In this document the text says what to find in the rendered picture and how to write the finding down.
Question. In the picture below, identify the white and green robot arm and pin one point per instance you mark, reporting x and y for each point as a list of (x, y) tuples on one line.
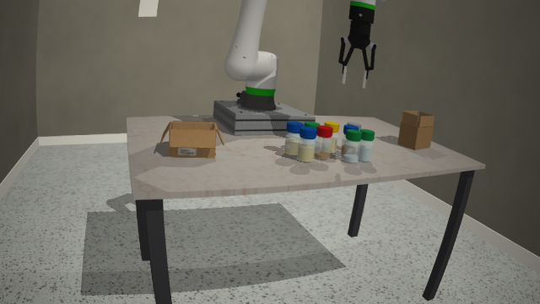
[(242, 62)]

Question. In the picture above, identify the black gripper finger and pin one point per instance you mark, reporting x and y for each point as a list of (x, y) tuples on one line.
[(345, 62), (367, 68)]

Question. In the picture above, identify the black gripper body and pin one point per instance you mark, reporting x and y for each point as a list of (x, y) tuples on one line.
[(359, 31)]

